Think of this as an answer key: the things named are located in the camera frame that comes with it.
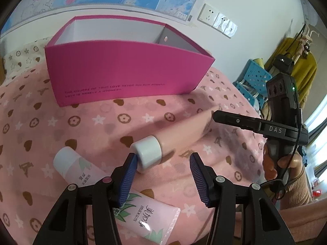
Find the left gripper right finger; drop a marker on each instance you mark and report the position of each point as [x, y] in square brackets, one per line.
[261, 222]

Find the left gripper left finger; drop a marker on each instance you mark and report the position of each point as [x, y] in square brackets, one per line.
[66, 222]

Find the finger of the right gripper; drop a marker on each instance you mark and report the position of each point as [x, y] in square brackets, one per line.
[236, 120]

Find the pink green maxam tube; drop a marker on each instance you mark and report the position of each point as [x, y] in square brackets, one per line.
[141, 214]

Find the plain pink tube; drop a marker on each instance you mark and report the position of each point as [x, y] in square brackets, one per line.
[160, 146]

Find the magenta cardboard box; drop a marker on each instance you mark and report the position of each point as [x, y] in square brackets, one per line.
[99, 57]

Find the right forearm peach sleeve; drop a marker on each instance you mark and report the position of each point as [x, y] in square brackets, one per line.
[297, 193]

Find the right hand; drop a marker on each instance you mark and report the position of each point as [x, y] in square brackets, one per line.
[269, 167]

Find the blue plastic stool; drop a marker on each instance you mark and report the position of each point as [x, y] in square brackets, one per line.
[252, 84]

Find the black handbag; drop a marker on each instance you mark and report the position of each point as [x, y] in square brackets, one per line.
[284, 64]

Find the mustard yellow garment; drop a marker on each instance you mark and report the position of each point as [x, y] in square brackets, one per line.
[304, 70]

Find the pink patterned blanket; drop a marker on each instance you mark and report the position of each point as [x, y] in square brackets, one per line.
[34, 128]

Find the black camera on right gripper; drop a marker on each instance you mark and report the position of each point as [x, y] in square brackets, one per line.
[283, 100]

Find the white wall switch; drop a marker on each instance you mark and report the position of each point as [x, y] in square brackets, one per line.
[224, 25]

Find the white wall socket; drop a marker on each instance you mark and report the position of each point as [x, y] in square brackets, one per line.
[208, 15]

